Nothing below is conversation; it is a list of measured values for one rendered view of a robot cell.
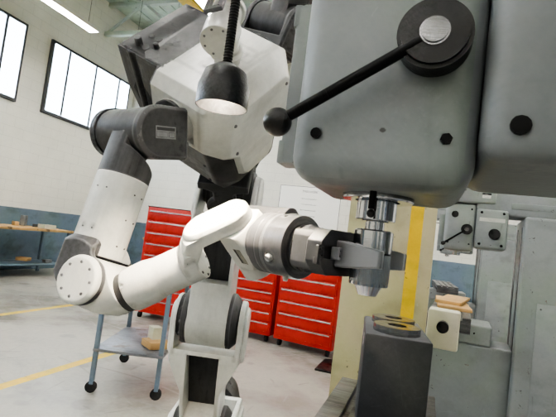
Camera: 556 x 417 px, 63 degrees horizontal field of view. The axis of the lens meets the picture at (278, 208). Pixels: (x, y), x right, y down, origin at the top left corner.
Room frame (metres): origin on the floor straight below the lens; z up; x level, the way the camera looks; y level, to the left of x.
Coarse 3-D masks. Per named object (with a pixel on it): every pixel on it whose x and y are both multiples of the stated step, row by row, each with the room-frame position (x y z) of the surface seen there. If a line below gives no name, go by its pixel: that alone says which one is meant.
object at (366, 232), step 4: (356, 228) 0.54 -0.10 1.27; (360, 228) 0.53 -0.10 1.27; (364, 228) 0.53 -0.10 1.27; (356, 232) 0.54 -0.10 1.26; (360, 232) 0.53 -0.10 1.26; (364, 232) 0.53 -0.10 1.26; (368, 232) 0.53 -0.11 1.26; (372, 232) 0.52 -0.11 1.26; (376, 232) 0.52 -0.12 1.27; (380, 232) 0.52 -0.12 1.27; (384, 232) 0.52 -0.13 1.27; (388, 232) 0.53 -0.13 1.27; (392, 232) 0.54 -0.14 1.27; (360, 236) 0.53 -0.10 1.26; (364, 236) 0.53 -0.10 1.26; (368, 236) 0.53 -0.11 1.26; (372, 236) 0.52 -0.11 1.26; (376, 236) 0.52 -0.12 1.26; (380, 236) 0.52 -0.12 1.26; (384, 236) 0.52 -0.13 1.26; (388, 236) 0.53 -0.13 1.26; (392, 236) 0.53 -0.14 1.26; (392, 240) 0.54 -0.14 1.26
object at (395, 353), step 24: (384, 336) 0.83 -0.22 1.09; (408, 336) 0.84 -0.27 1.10; (360, 360) 0.99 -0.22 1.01; (384, 360) 0.83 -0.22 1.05; (408, 360) 0.82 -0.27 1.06; (360, 384) 0.84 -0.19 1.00; (384, 384) 0.83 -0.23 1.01; (408, 384) 0.82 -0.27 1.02; (360, 408) 0.83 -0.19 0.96; (384, 408) 0.83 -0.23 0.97; (408, 408) 0.82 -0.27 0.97
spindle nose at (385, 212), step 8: (360, 200) 0.54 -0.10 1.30; (368, 200) 0.53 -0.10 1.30; (376, 200) 0.52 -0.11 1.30; (384, 200) 0.52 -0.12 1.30; (360, 208) 0.54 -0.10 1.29; (368, 208) 0.53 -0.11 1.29; (376, 208) 0.52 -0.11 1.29; (384, 208) 0.52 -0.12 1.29; (392, 208) 0.53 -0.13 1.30; (360, 216) 0.53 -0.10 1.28; (376, 216) 0.52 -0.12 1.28; (384, 216) 0.52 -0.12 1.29; (392, 216) 0.53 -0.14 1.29
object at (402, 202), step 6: (348, 192) 0.53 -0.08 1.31; (354, 192) 0.52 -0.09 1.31; (360, 192) 0.51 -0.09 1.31; (366, 192) 0.51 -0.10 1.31; (348, 198) 0.55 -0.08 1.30; (354, 198) 0.54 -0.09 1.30; (360, 198) 0.53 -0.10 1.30; (366, 198) 0.52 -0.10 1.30; (378, 198) 0.51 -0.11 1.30; (384, 198) 0.50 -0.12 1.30; (390, 198) 0.50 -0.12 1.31; (396, 198) 0.51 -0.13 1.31; (402, 198) 0.51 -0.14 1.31; (408, 198) 0.51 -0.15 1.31; (402, 204) 0.55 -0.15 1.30; (408, 204) 0.54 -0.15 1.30
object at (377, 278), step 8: (360, 240) 0.53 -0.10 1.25; (368, 240) 0.53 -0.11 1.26; (376, 240) 0.52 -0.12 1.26; (384, 240) 0.52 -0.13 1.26; (376, 248) 0.52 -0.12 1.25; (384, 248) 0.52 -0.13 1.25; (384, 256) 0.53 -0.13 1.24; (384, 264) 0.53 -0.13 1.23; (352, 272) 0.54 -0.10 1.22; (360, 272) 0.53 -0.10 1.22; (368, 272) 0.52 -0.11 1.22; (376, 272) 0.52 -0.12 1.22; (384, 272) 0.53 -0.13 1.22; (352, 280) 0.54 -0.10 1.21; (360, 280) 0.53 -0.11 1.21; (368, 280) 0.52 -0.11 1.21; (376, 280) 0.52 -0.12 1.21; (384, 280) 0.53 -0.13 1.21; (384, 288) 0.53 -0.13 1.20
